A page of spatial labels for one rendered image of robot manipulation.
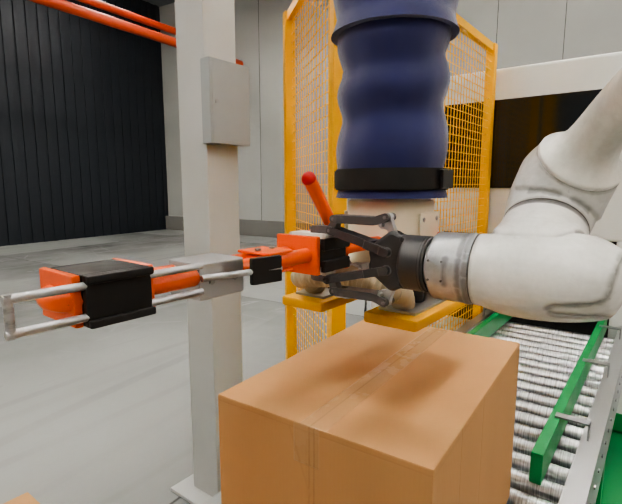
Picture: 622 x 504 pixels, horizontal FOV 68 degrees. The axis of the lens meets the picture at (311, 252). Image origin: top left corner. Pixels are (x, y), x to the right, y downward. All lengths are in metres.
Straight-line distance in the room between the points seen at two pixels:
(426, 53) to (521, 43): 8.91
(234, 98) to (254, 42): 10.65
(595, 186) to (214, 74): 1.42
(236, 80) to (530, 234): 1.47
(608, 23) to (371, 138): 8.95
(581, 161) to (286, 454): 0.60
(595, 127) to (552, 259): 0.16
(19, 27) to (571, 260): 12.43
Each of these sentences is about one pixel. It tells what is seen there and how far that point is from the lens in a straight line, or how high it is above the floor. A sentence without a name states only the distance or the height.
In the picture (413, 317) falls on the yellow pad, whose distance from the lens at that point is 0.78.
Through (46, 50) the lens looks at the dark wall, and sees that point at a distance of 12.83.
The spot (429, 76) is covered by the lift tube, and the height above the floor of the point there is 1.51.
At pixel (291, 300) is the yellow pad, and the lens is 0.90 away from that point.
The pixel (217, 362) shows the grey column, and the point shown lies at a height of 0.61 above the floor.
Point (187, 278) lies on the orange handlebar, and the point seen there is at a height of 1.22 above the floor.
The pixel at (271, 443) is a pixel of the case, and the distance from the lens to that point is 0.84.
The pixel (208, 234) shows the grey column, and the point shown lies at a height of 1.13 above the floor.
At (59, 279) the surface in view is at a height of 1.23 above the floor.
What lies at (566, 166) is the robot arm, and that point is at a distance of 0.63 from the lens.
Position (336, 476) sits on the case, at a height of 0.88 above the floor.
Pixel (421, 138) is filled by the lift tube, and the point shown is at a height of 1.40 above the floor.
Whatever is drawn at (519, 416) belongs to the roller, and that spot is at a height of 0.54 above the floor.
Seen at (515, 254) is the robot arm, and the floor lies 1.25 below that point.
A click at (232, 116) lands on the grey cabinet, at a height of 1.57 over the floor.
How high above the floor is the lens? 1.32
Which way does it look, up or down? 8 degrees down
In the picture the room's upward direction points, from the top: straight up
